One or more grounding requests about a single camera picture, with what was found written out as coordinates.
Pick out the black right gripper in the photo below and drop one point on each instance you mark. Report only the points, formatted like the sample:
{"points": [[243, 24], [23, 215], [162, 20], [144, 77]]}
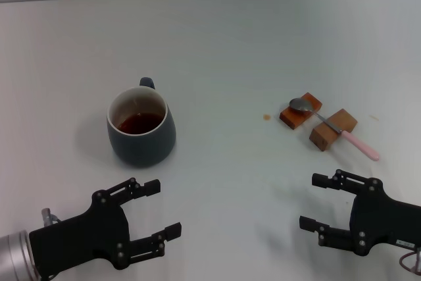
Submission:
{"points": [[385, 221]]}

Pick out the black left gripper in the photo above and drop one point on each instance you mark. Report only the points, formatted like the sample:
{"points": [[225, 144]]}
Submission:
{"points": [[85, 235]]}

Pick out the grey ceramic mug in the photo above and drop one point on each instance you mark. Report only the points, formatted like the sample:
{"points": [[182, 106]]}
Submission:
{"points": [[141, 149]]}

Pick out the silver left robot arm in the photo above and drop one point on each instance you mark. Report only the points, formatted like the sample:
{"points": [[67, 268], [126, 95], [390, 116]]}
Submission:
{"points": [[14, 254]]}

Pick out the light brown wooden block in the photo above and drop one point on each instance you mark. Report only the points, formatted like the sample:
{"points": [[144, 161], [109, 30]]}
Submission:
{"points": [[324, 137]]}

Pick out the reddish brown wooden block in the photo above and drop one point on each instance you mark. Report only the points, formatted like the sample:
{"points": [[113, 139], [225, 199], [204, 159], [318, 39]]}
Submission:
{"points": [[292, 120]]}

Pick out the dark tea liquid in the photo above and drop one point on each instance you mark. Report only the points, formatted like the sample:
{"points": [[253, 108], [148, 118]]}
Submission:
{"points": [[141, 123]]}

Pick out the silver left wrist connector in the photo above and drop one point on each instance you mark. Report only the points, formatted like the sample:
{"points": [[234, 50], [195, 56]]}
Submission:
{"points": [[47, 215]]}

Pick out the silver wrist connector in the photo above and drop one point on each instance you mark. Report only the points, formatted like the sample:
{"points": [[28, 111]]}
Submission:
{"points": [[417, 258], [47, 215]]}

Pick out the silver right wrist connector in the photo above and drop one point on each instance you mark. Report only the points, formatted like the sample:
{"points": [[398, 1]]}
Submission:
{"points": [[417, 258]]}

